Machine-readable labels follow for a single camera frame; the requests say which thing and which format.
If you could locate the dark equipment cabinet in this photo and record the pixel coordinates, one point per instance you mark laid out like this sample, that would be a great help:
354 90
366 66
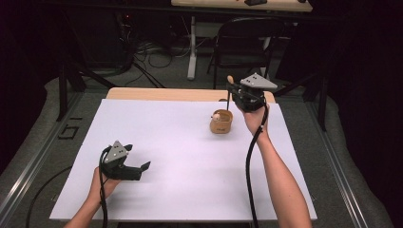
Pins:
98 38

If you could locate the light wooden table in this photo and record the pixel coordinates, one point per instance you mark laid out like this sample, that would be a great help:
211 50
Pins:
164 94

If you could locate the black folding chair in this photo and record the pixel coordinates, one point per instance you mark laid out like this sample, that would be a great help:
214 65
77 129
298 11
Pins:
244 41

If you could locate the black metal stand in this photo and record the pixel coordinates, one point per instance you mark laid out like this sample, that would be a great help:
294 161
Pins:
63 91
322 104

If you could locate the white table leg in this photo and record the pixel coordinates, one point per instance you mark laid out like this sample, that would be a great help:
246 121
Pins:
192 57

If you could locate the person's left hand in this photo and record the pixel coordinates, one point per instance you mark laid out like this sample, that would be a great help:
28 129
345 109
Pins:
98 188

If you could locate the small cream round-tipped brush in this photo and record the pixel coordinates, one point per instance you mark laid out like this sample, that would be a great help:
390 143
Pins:
216 118

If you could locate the dark object on background table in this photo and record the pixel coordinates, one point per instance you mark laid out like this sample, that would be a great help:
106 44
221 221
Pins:
255 2

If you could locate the wooden background table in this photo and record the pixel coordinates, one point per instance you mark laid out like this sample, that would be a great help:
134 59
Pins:
221 4

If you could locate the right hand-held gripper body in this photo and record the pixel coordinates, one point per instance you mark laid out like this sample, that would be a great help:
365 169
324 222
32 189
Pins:
256 83

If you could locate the tan brush holder cup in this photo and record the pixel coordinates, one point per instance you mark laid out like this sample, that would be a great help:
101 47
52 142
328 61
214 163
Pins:
221 126

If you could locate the person's right hand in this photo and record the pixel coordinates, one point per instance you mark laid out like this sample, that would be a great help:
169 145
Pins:
255 122

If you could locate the white table board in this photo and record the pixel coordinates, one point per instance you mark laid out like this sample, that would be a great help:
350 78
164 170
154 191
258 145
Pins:
190 164

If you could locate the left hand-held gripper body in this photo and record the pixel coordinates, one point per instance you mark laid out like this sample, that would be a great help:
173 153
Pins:
115 155

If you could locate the aluminium floor rail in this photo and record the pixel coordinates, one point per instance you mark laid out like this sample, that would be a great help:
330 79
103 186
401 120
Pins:
339 167
34 161

